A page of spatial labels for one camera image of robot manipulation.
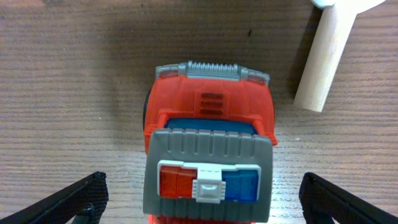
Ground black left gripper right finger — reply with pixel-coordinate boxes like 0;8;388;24
299;172;397;224

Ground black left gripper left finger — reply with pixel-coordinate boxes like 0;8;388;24
1;171;109;224

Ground red toy fire truck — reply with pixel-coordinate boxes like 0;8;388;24
143;61;277;223

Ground wooden pig rattle drum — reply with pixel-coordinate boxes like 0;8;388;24
294;0;385;112

